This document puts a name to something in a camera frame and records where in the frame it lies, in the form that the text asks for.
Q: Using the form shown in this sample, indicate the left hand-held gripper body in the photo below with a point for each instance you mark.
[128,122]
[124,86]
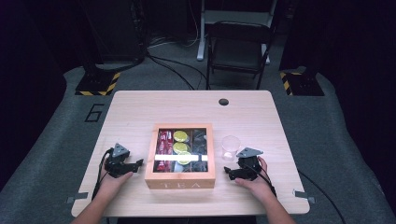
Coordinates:
[117,161]

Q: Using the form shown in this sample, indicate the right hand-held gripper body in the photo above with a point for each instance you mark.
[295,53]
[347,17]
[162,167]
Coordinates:
[249,166]

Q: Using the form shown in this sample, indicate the wooden box with glass lid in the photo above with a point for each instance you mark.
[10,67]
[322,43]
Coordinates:
[180,181]

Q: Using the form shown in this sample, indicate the person's right hand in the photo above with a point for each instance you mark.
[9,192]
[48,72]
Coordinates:
[260,186]

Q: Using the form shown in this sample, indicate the person's left hand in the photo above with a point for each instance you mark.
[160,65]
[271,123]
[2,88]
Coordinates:
[112,186]

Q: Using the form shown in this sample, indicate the clear plastic cup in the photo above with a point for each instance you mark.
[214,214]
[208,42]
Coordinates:
[230,146]

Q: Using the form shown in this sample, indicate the stack of red sachets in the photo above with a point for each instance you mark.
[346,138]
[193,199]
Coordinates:
[164,146]

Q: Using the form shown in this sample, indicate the group of dark capsules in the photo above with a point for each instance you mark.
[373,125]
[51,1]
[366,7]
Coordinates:
[199,140]

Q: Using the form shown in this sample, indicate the green lidded capsule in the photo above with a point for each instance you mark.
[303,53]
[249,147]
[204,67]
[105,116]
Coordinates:
[184,158]
[180,147]
[180,136]

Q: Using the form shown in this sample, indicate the black yellow striped stand base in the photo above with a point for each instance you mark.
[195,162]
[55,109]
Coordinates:
[96,83]
[300,84]

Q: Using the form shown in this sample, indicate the black folding chair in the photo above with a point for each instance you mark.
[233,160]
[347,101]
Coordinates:
[238,46]

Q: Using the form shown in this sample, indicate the dark cabinet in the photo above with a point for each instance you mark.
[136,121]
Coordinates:
[118,31]

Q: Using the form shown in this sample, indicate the grey metal table bracket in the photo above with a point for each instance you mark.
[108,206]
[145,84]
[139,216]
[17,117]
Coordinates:
[304,196]
[76,197]

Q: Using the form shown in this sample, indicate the white metal desk frame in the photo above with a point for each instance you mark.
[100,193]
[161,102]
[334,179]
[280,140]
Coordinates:
[200,37]

